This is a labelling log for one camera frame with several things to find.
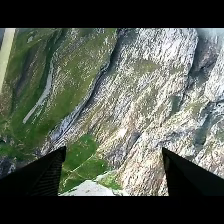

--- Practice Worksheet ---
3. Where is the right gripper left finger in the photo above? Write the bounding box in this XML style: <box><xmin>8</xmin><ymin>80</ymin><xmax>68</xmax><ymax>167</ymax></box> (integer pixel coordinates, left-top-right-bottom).
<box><xmin>0</xmin><ymin>145</ymin><xmax>67</xmax><ymax>197</ymax></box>

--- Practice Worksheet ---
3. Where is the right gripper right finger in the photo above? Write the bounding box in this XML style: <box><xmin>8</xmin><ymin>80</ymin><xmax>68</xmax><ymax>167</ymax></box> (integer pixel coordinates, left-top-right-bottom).
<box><xmin>161</xmin><ymin>147</ymin><xmax>224</xmax><ymax>197</ymax></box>

